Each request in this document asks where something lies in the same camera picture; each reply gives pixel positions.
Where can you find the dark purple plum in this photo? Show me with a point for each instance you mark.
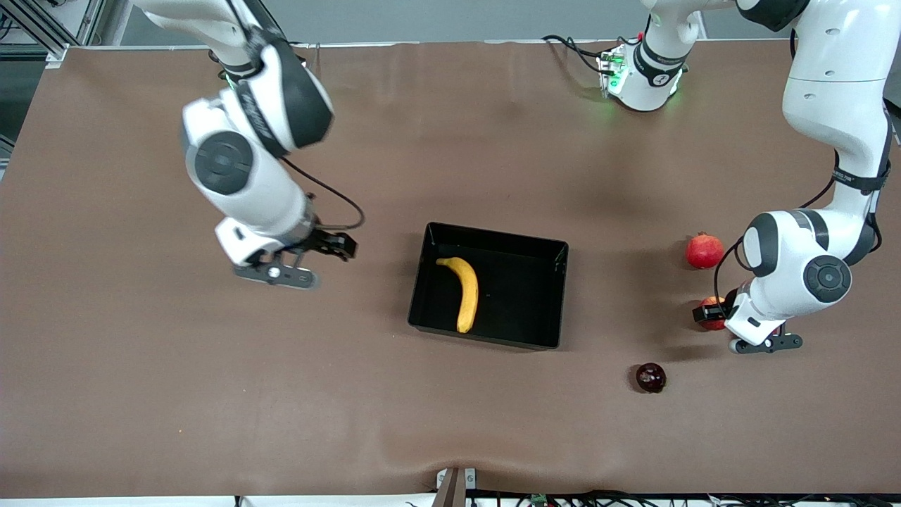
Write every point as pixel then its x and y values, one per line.
pixel 651 378

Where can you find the yellow banana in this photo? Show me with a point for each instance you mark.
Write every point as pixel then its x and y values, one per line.
pixel 468 296

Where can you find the red pomegranate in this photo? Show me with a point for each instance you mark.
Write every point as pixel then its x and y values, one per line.
pixel 704 252

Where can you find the red apple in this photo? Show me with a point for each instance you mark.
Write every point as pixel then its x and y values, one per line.
pixel 715 313

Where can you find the aluminium frame profile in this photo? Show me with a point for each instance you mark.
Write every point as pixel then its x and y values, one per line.
pixel 49 32

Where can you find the metal table edge bracket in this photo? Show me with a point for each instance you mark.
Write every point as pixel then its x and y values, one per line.
pixel 454 486

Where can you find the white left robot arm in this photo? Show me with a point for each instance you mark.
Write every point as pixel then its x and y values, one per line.
pixel 830 84

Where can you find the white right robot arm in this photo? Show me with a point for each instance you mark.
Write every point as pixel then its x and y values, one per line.
pixel 246 183

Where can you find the black plastic box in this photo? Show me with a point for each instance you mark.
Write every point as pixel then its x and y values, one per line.
pixel 514 296

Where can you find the brown table mat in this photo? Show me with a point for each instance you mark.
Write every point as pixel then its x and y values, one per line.
pixel 211 387

